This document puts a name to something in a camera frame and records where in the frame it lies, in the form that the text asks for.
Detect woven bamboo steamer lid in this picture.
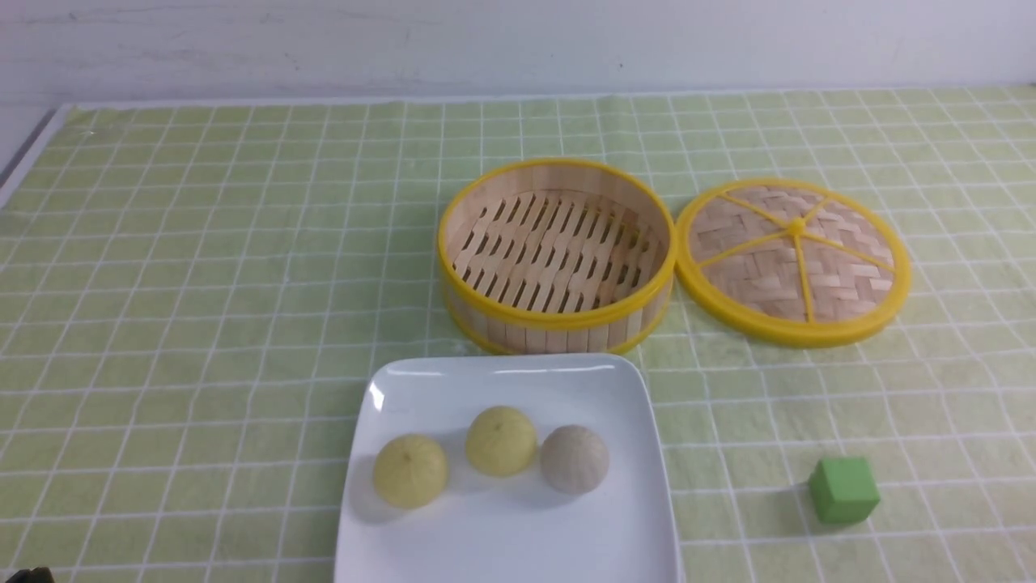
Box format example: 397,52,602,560
677,177,911,348

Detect grey steamed bun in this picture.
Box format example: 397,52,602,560
540,424,610,496

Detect green cube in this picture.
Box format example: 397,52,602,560
808,457,881,525

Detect green checkered tablecloth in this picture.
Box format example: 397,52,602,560
1,87,1035,582

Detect yellow steamed bun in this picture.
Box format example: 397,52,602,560
373,434,450,509
464,406,539,479

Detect white square plate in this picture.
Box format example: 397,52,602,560
333,353,685,582

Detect bamboo steamer basket yellow rim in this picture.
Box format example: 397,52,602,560
437,159,677,355

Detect yellow steamed bun on plate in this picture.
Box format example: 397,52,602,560
373,434,450,509

